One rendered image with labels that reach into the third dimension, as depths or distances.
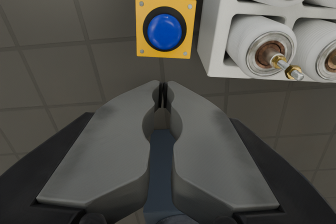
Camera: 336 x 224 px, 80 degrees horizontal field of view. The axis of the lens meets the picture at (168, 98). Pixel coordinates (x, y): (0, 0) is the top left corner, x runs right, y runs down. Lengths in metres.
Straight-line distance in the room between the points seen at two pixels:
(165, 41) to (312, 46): 0.26
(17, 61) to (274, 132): 0.88
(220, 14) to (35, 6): 0.47
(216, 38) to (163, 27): 0.19
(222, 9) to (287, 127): 0.56
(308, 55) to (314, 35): 0.04
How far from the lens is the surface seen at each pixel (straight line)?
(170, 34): 0.25
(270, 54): 0.35
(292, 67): 0.31
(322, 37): 0.42
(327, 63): 0.43
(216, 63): 0.43
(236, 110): 0.73
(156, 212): 0.54
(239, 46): 0.37
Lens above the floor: 0.57
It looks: 59 degrees down
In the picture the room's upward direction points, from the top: 179 degrees clockwise
